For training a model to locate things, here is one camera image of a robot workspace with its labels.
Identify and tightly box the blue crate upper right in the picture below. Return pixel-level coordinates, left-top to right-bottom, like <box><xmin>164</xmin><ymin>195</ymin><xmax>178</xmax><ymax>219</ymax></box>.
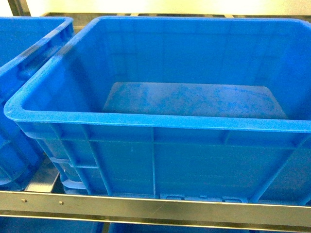
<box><xmin>3</xmin><ymin>16</ymin><xmax>311</xmax><ymax>206</ymax></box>

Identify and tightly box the blue crate lower left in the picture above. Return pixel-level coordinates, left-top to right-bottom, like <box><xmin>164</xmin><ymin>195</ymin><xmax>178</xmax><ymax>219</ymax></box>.
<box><xmin>0</xmin><ymin>217</ymin><xmax>104</xmax><ymax>233</ymax></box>

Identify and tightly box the stainless steel shelf rack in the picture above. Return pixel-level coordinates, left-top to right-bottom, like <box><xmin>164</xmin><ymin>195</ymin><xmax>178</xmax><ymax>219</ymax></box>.
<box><xmin>0</xmin><ymin>0</ymin><xmax>311</xmax><ymax>233</ymax></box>

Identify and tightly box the blue crate lower right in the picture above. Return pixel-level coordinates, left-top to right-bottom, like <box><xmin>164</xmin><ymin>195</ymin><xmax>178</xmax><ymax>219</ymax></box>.
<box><xmin>102</xmin><ymin>223</ymin><xmax>311</xmax><ymax>233</ymax></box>

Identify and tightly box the blue crate upper left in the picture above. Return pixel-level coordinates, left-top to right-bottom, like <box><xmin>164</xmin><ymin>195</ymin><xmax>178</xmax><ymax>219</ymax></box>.
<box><xmin>0</xmin><ymin>16</ymin><xmax>74</xmax><ymax>192</ymax></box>

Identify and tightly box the blue crate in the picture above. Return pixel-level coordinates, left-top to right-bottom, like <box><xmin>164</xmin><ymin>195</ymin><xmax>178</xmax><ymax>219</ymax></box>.
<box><xmin>3</xmin><ymin>16</ymin><xmax>311</xmax><ymax>206</ymax></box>
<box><xmin>102</xmin><ymin>223</ymin><xmax>311</xmax><ymax>233</ymax></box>
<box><xmin>0</xmin><ymin>16</ymin><xmax>74</xmax><ymax>192</ymax></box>
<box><xmin>0</xmin><ymin>217</ymin><xmax>104</xmax><ymax>233</ymax></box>

